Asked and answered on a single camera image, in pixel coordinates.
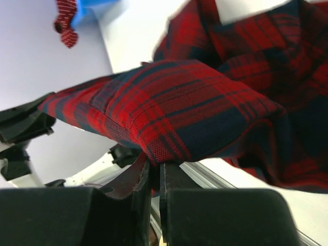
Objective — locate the blue plastic bin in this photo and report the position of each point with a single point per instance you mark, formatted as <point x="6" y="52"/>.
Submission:
<point x="90" y="10"/>

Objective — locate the red white-dotted skirt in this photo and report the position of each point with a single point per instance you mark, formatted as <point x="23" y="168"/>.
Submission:
<point x="66" y="10"/>

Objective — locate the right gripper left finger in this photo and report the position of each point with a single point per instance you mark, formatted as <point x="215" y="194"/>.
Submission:
<point x="117" y="214"/>

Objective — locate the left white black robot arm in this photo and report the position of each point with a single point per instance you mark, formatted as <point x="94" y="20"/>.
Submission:
<point x="23" y="123"/>

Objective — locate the red navy plaid skirt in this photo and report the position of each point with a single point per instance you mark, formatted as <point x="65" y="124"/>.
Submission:
<point x="253" y="92"/>

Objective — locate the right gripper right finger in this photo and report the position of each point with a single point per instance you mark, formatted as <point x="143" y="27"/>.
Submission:
<point x="191" y="215"/>

